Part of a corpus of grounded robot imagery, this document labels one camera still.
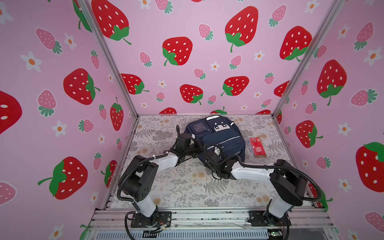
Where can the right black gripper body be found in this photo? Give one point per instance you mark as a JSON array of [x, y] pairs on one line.
[[216, 172]]

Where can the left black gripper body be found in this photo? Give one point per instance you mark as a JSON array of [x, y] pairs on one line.
[[193, 147]]

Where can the navy blue student backpack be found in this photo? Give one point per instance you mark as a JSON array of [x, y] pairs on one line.
[[220, 131]]

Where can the red card pack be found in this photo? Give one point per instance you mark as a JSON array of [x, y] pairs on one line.
[[258, 148]]

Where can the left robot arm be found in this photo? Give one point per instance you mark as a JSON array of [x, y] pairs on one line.
[[136, 182]]

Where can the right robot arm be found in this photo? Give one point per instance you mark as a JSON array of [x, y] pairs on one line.
[[292, 186]]

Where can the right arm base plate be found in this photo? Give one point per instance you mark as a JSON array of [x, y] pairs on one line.
[[264, 219]]

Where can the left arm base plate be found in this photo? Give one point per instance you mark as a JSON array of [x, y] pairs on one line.
[[157, 220]]

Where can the aluminium front rail frame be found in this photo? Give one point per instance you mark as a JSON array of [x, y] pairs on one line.
[[303, 223]]

